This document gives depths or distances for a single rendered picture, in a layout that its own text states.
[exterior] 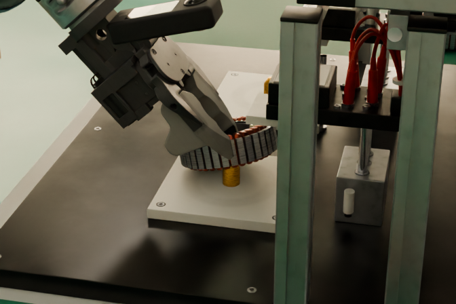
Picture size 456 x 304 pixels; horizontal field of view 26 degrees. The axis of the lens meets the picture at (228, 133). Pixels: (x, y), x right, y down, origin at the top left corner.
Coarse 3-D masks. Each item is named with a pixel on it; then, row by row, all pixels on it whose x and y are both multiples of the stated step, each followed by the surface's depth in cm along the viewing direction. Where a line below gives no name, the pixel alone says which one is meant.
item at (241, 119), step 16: (240, 128) 114; (256, 128) 108; (272, 128) 109; (240, 144) 106; (256, 144) 107; (272, 144) 109; (192, 160) 108; (208, 160) 107; (224, 160) 106; (240, 160) 106; (256, 160) 108
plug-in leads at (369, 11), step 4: (368, 8) 121; (368, 12) 121; (372, 12) 121; (376, 12) 121; (380, 12) 125; (388, 12) 121; (412, 12) 123; (416, 12) 123; (420, 12) 122; (376, 16) 125; (388, 16) 121; (368, 20) 121; (372, 20) 121; (368, 24) 121; (372, 24) 121
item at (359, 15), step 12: (336, 12) 121; (348, 12) 120; (360, 12) 126; (324, 24) 122; (336, 24) 121; (348, 24) 121; (360, 24) 121; (324, 36) 122; (336, 36) 122; (348, 36) 121; (372, 36) 121
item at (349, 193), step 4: (344, 192) 102; (348, 192) 102; (352, 192) 102; (344, 196) 102; (348, 196) 102; (352, 196) 102; (344, 200) 102; (348, 200) 102; (352, 200) 102; (344, 204) 102; (348, 204) 102; (352, 204) 102; (344, 208) 103; (348, 208) 102; (352, 208) 103; (344, 212) 103; (348, 212) 103; (352, 212) 103; (348, 216) 103
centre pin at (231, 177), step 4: (224, 168) 109; (232, 168) 108; (236, 168) 108; (224, 172) 109; (228, 172) 108; (232, 172) 108; (236, 172) 108; (224, 176) 109; (228, 176) 109; (232, 176) 108; (236, 176) 109; (224, 180) 109; (228, 180) 109; (232, 180) 109; (236, 180) 109; (224, 184) 109; (228, 184) 109; (232, 184) 109; (236, 184) 109
